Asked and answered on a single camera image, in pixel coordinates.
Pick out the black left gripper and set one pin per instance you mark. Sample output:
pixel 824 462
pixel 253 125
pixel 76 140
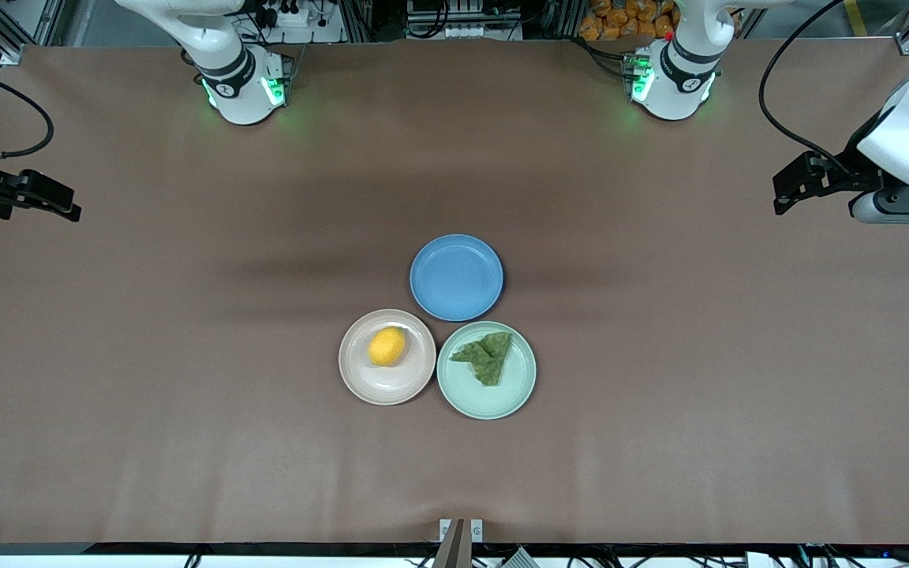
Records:
pixel 854 173

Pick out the green lettuce leaf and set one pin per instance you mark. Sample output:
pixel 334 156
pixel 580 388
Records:
pixel 490 359

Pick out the yellow lemon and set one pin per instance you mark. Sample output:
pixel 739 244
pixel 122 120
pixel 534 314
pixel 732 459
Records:
pixel 387 347

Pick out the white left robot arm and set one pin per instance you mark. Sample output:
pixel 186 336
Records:
pixel 679 79

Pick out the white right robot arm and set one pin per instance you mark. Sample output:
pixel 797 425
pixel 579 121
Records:
pixel 226 79

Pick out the bag of oranges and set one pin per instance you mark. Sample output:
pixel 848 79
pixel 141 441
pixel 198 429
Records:
pixel 620 20

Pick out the white power strip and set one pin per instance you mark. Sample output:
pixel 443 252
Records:
pixel 289 16

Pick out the blue plate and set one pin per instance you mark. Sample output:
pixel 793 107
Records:
pixel 456 278

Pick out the white rack device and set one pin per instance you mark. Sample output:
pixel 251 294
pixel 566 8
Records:
pixel 462 20

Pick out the pale green plate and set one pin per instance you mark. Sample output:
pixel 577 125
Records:
pixel 486 398

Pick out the pink plate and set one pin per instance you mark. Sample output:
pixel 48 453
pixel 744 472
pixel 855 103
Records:
pixel 387 386

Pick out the grey ribbed adapter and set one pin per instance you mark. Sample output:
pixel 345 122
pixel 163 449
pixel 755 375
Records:
pixel 518 558

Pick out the metal bracket with bar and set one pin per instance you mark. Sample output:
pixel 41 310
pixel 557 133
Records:
pixel 454 544

